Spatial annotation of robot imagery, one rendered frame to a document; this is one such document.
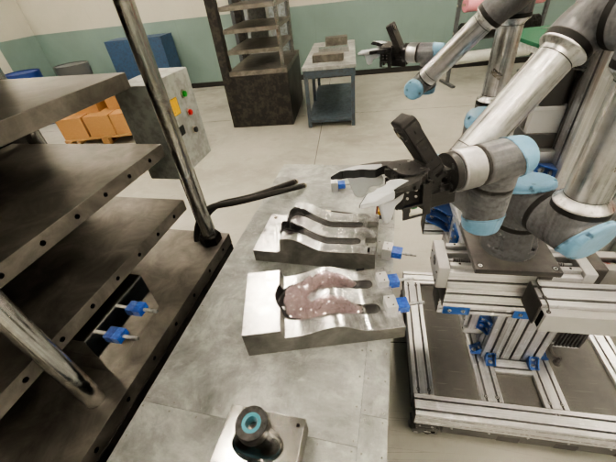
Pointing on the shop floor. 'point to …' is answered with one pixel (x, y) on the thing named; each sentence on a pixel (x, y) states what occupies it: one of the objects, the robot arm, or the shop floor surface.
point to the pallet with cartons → (95, 124)
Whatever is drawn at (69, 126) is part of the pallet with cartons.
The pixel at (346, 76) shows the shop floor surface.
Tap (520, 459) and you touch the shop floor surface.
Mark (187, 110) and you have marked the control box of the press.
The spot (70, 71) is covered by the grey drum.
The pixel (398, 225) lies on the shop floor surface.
